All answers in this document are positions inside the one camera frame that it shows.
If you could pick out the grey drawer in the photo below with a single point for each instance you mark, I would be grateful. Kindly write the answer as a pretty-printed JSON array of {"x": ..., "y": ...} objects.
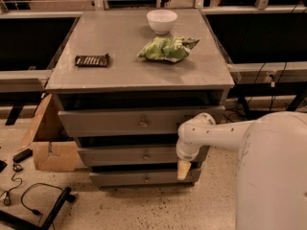
[
  {"x": 132, "y": 121},
  {"x": 154, "y": 177},
  {"x": 128, "y": 155}
]

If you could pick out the green chip bag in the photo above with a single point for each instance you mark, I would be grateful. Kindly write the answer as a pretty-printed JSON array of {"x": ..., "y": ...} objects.
[{"x": 172, "y": 49}]

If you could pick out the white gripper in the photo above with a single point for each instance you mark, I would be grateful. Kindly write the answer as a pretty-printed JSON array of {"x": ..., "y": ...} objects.
[{"x": 188, "y": 154}]

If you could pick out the grey drawer cabinet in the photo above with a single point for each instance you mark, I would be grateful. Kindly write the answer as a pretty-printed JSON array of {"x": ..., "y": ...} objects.
[{"x": 201, "y": 79}]

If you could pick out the grey top drawer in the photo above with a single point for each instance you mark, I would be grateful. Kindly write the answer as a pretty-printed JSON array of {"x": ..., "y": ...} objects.
[{"x": 132, "y": 121}]

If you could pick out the grey bottom drawer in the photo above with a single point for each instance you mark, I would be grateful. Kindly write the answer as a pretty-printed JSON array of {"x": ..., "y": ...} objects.
[{"x": 154, "y": 177}]

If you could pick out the brown cardboard box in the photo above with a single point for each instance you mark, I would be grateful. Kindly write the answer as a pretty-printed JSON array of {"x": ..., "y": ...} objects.
[{"x": 52, "y": 150}]

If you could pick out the dark snack bar wrapper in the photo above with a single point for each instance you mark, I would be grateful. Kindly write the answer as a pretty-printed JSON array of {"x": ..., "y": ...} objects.
[{"x": 92, "y": 61}]

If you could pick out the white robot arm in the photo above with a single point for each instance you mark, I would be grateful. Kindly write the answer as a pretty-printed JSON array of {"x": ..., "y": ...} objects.
[{"x": 271, "y": 170}]

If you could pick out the black power adapter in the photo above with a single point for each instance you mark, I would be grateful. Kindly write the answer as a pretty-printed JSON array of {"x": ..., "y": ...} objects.
[{"x": 21, "y": 156}]

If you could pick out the white ceramic bowl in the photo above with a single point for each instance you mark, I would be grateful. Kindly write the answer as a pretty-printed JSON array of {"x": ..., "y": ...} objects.
[{"x": 161, "y": 21}]

